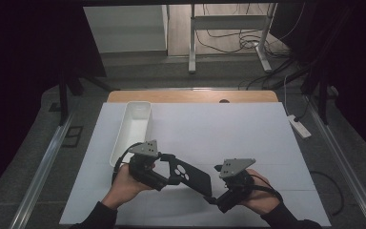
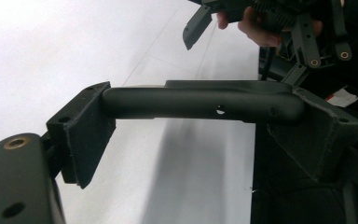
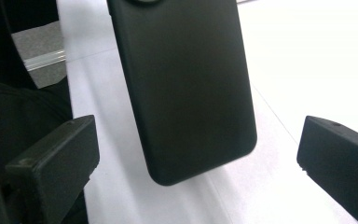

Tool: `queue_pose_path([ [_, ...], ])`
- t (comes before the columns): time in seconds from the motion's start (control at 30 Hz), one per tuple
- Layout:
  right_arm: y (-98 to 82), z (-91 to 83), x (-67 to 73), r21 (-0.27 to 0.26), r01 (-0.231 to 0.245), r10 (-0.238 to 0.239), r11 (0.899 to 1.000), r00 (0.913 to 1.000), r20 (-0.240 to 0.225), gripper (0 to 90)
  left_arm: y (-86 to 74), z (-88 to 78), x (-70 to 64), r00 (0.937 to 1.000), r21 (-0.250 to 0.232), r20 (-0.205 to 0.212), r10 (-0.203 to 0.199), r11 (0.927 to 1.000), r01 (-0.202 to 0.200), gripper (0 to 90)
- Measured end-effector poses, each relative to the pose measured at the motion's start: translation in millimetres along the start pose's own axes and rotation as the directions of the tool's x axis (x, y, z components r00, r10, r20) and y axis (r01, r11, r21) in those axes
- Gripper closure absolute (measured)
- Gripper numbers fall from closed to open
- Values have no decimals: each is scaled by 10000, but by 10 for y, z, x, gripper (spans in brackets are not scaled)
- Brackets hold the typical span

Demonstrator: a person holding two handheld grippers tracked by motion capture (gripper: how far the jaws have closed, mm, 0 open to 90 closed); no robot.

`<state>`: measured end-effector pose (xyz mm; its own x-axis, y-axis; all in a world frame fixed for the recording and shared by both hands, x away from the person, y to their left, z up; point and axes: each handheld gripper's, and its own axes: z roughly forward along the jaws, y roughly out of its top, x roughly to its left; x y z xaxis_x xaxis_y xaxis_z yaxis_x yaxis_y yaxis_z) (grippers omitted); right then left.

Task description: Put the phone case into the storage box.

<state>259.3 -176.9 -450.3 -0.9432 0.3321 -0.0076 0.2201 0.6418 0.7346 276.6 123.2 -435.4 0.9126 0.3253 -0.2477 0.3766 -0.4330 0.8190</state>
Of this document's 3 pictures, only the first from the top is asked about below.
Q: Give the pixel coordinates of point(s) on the white cabinet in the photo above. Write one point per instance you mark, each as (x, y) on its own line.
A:
(127, 28)

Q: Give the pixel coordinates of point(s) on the white power strip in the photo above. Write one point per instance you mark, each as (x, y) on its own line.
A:
(298, 127)

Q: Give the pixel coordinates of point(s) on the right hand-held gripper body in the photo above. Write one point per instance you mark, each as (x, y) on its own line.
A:
(235, 181)

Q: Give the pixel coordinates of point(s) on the person's right hand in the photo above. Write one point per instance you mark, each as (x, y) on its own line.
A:
(263, 197)

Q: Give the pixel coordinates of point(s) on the grey metal desk frame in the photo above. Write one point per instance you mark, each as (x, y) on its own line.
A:
(225, 22)

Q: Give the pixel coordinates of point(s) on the white table cover sheet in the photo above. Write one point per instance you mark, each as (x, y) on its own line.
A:
(219, 133)

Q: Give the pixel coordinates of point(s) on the black curtain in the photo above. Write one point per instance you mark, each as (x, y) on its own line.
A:
(19, 63)
(355, 63)

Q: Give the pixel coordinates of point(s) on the aluminium rail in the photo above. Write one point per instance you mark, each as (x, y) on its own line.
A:
(41, 171)
(346, 165)

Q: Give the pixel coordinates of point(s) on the person's left hand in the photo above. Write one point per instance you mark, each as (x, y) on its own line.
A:
(124, 187)

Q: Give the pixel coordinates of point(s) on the white rectangular plastic bin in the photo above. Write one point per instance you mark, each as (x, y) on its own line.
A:
(133, 130)

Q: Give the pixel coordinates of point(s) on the black phone case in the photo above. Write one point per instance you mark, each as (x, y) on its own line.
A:
(193, 178)

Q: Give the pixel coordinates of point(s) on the black metal stand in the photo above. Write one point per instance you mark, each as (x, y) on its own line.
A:
(65, 92)
(322, 95)

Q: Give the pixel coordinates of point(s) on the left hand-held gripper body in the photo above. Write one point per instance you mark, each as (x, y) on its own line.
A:
(144, 168)

